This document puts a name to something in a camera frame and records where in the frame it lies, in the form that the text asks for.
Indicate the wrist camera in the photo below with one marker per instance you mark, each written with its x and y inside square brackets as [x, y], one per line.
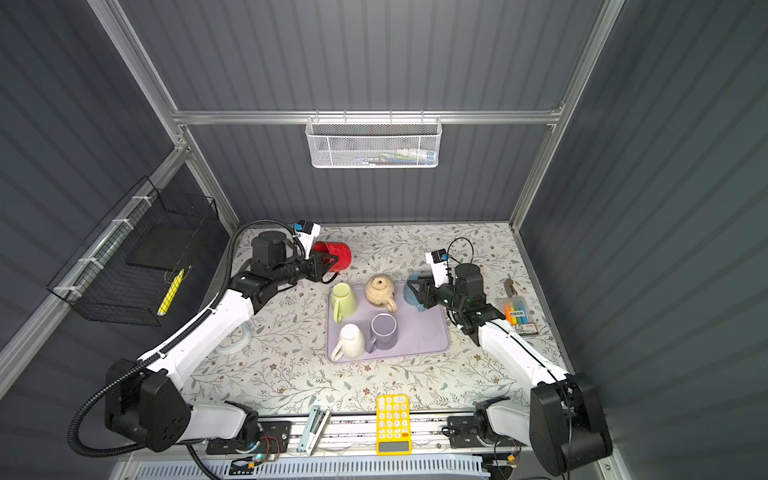
[438, 262]
[306, 233]

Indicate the blue floral mug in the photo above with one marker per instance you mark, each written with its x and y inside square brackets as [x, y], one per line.
[419, 292]

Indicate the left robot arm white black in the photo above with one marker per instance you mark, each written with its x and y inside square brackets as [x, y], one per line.
[143, 400]

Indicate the floral table mat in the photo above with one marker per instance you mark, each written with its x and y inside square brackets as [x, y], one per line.
[284, 368]

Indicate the yellow marker pen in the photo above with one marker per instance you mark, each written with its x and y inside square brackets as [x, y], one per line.
[170, 294]

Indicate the white cream mug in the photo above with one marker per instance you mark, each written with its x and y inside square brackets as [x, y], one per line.
[351, 344]

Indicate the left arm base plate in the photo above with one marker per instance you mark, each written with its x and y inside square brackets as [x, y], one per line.
[266, 437]

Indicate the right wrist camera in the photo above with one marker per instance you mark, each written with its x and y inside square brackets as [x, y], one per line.
[438, 262]

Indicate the light green stapler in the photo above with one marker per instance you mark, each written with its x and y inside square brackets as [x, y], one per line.
[315, 423]

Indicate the light green mug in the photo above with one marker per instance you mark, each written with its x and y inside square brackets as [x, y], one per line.
[343, 302]

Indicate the lilac plastic tray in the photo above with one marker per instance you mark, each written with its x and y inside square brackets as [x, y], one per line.
[418, 332]

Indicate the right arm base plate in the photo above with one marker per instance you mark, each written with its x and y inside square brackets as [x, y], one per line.
[463, 433]

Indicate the pens in white basket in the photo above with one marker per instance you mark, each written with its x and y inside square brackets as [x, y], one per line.
[401, 157]

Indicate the box of coloured markers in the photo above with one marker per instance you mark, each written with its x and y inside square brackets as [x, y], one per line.
[517, 314]

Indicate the clear tape roll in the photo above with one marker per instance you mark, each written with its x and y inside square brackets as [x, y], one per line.
[236, 341]

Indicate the beige ceramic teapot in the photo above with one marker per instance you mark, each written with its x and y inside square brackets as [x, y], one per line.
[380, 291]

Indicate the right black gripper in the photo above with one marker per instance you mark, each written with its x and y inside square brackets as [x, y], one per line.
[428, 298]

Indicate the purple mug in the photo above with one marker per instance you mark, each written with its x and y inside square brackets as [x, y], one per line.
[383, 332]

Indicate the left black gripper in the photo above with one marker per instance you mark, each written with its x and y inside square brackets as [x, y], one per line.
[317, 265]

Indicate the black wire side basket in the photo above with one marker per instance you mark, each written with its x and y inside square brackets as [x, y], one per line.
[123, 276]

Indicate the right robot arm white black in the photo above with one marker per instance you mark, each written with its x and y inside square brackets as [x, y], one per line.
[561, 417]

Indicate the yellow calculator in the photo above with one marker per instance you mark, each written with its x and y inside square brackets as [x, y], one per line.
[393, 425]

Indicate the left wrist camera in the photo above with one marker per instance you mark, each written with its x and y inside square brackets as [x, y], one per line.
[306, 233]

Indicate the white wire wall basket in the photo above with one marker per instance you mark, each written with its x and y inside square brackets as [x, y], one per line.
[338, 145]

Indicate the red mug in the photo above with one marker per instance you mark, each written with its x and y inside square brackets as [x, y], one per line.
[342, 250]

